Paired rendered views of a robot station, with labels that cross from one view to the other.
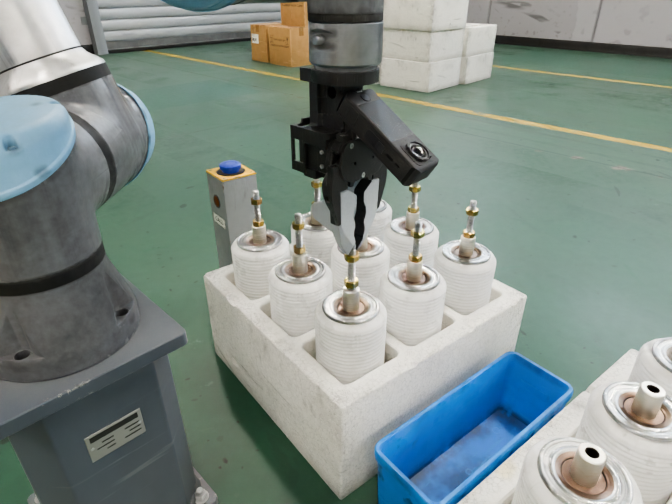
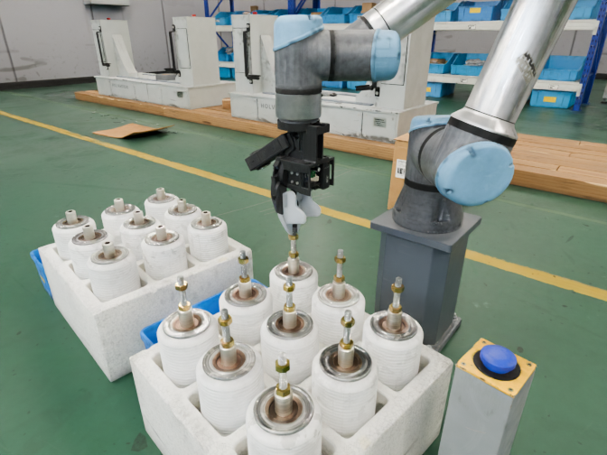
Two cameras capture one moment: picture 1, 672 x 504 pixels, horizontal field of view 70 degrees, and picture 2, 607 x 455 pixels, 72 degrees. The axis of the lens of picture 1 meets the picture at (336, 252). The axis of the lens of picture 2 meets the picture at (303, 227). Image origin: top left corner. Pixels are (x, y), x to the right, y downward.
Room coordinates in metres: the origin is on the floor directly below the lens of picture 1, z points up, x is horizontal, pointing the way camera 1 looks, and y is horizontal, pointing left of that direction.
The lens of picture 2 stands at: (1.23, -0.07, 0.68)
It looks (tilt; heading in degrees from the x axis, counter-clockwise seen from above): 25 degrees down; 174
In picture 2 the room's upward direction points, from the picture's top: straight up
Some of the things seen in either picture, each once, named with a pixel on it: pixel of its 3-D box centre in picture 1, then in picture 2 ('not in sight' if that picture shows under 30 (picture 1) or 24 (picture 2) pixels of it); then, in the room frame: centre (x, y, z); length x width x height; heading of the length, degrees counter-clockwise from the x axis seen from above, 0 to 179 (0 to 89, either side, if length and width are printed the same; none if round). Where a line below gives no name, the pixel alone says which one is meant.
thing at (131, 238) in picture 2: not in sight; (145, 255); (0.25, -0.38, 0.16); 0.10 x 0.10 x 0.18
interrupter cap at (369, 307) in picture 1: (350, 306); (294, 271); (0.52, -0.02, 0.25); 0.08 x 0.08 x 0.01
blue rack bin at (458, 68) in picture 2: not in sight; (473, 64); (-3.57, 2.36, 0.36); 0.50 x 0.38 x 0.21; 137
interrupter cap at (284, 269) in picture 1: (300, 270); (338, 295); (0.61, 0.05, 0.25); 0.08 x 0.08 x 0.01
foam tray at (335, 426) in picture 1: (358, 326); (291, 397); (0.69, -0.04, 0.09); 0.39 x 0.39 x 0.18; 38
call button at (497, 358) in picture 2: (230, 168); (497, 360); (0.87, 0.20, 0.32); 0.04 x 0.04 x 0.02
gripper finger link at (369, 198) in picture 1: (352, 208); (294, 215); (0.55, -0.02, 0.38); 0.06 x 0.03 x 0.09; 46
